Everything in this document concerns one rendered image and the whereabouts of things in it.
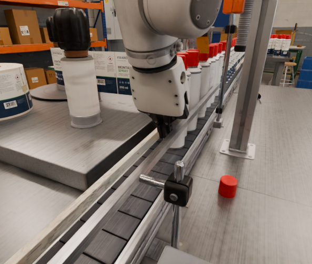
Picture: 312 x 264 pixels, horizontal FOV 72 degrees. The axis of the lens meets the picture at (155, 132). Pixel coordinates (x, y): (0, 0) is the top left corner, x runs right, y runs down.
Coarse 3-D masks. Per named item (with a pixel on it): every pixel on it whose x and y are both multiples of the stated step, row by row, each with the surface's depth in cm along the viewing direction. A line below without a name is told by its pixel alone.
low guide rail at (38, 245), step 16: (144, 144) 45; (128, 160) 40; (112, 176) 36; (96, 192) 33; (80, 208) 30; (48, 224) 26; (64, 224) 28; (32, 240) 24; (48, 240) 25; (16, 256) 23; (32, 256) 24
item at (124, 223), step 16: (208, 112) 72; (160, 160) 46; (176, 160) 46; (128, 176) 41; (160, 176) 41; (112, 192) 37; (144, 192) 37; (96, 208) 33; (128, 208) 33; (144, 208) 33; (80, 224) 31; (112, 224) 31; (128, 224) 31; (64, 240) 28; (96, 240) 28; (112, 240) 28; (128, 240) 30; (48, 256) 26; (80, 256) 26; (96, 256) 26; (112, 256) 26
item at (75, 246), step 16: (208, 96) 60; (192, 112) 49; (176, 128) 41; (160, 144) 35; (144, 160) 31; (128, 192) 26; (112, 208) 23; (96, 224) 21; (80, 240) 19; (64, 256) 18
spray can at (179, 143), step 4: (180, 56) 42; (184, 56) 42; (184, 60) 43; (184, 64) 43; (188, 80) 45; (176, 120) 46; (180, 120) 47; (176, 124) 47; (184, 132) 49; (180, 136) 48; (184, 136) 50; (176, 140) 49; (180, 140) 49; (184, 140) 50; (172, 144) 49; (176, 144) 49; (180, 144) 49; (184, 144) 51; (172, 148) 49; (176, 148) 49; (180, 148) 50
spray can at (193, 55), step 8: (192, 56) 50; (192, 64) 51; (192, 72) 51; (200, 72) 52; (192, 80) 52; (192, 88) 53; (192, 96) 54; (192, 104) 55; (192, 120) 57; (192, 128) 58
